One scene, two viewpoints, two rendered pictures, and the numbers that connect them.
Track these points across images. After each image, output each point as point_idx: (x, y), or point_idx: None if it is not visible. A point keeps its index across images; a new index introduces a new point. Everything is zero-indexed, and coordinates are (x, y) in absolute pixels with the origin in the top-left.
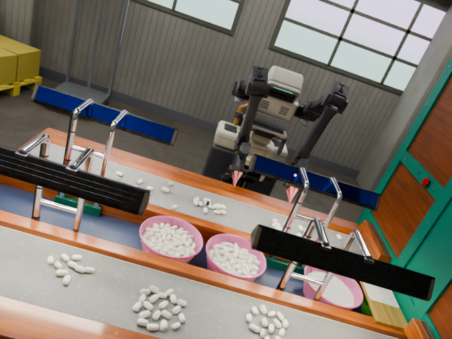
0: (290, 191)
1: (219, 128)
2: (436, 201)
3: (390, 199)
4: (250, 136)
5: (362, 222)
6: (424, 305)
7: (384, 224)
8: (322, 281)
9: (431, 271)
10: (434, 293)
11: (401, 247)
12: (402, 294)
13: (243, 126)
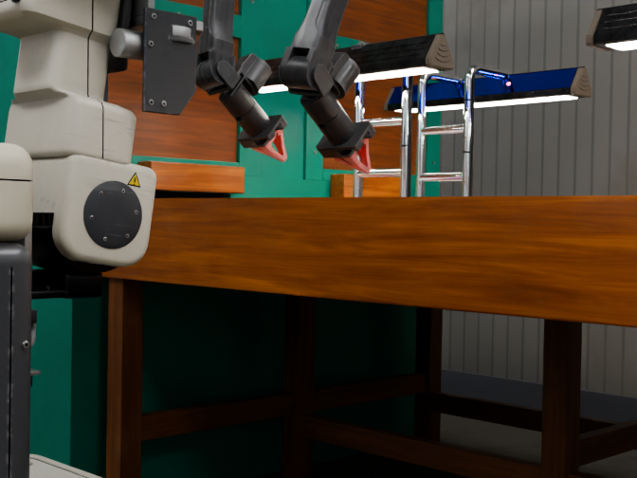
0: (282, 136)
1: (6, 147)
2: (245, 37)
3: (136, 96)
4: (100, 92)
5: (156, 166)
6: (317, 164)
7: (159, 144)
8: (424, 173)
9: (293, 124)
10: (318, 138)
11: (226, 143)
12: (282, 187)
13: (343, 5)
